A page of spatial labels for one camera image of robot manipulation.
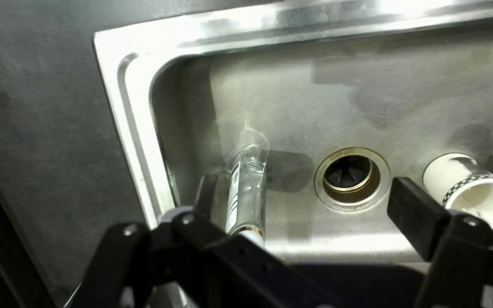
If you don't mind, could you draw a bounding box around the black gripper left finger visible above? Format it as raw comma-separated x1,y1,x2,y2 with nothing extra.
68,173,316,308

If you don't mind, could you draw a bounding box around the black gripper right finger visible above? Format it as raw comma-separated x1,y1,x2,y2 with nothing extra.
386,177,493,308

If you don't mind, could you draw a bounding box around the clear bottle with white cap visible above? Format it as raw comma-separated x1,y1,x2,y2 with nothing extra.
222,125,272,247

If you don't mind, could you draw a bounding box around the stainless steel sink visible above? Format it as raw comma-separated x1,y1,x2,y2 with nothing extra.
90,0,493,271

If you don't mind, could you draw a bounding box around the white paper cup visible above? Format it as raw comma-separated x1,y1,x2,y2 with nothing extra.
421,153,493,233

